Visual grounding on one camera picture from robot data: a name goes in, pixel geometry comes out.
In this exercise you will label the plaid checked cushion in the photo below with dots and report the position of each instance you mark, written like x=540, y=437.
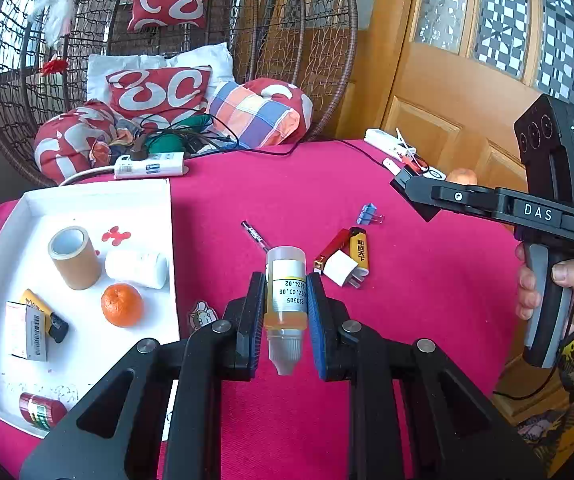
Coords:
x=252, y=115

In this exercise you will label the brown plug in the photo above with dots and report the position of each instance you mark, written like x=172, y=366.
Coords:
x=140, y=151

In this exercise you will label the white pill bottle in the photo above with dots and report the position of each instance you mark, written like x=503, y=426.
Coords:
x=134, y=269

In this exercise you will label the person's plaid clothing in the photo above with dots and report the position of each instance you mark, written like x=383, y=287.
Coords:
x=552, y=435

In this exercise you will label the black pen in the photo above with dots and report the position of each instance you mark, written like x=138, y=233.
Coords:
x=254, y=234

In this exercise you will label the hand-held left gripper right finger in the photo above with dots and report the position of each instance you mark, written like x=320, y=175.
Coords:
x=317, y=330

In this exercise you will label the apple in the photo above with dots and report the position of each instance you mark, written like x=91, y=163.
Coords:
x=460, y=176

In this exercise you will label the red lighter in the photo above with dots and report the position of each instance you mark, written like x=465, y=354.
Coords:
x=332, y=250

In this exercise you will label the small white square charger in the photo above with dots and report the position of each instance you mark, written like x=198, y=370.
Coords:
x=436, y=173

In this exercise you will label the white power strip right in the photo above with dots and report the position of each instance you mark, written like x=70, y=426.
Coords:
x=382, y=141

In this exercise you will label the white pillow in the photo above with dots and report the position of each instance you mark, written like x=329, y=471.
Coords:
x=117, y=62

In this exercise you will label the white plug adapter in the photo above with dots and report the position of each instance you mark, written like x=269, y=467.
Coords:
x=339, y=267

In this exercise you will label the pink white medicine box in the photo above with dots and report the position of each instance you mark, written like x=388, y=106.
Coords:
x=19, y=332

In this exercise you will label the brown tape roll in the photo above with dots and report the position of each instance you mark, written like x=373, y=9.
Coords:
x=79, y=270

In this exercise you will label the yellow liquid dropper bottle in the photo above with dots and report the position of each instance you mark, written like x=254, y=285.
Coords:
x=285, y=290

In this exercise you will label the white feather dreamcatcher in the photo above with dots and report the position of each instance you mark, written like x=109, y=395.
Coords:
x=62, y=10

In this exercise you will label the small red can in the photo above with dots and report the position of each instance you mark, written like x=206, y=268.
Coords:
x=42, y=410

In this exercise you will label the round red white cushion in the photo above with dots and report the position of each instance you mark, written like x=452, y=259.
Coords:
x=67, y=140

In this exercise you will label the wicker hanging chair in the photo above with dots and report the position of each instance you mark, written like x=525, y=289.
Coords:
x=277, y=20

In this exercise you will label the yellow lighter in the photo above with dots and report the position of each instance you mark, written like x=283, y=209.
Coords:
x=360, y=250
x=39, y=307

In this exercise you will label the magenta tablecloth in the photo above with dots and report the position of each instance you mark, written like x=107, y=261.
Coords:
x=417, y=285

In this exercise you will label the white cardboard tray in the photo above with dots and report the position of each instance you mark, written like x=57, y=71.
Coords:
x=132, y=210

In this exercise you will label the green cloth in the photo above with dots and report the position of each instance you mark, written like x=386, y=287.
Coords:
x=167, y=141

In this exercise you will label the small hanging red cushion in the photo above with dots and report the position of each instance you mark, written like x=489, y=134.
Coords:
x=167, y=7

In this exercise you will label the white power strip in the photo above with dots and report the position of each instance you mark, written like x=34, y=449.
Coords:
x=382, y=141
x=159, y=166

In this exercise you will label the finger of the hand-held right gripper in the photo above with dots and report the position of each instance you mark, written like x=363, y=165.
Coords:
x=472, y=200

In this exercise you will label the square red white cushion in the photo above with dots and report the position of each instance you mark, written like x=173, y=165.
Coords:
x=157, y=92

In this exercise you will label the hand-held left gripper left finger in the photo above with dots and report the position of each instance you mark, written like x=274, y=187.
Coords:
x=258, y=325

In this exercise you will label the red flower ornament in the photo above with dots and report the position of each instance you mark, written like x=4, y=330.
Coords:
x=54, y=66

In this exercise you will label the tangerine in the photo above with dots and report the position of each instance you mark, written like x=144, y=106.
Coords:
x=122, y=305

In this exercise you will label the blue binder clip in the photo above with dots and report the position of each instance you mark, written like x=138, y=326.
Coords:
x=369, y=214

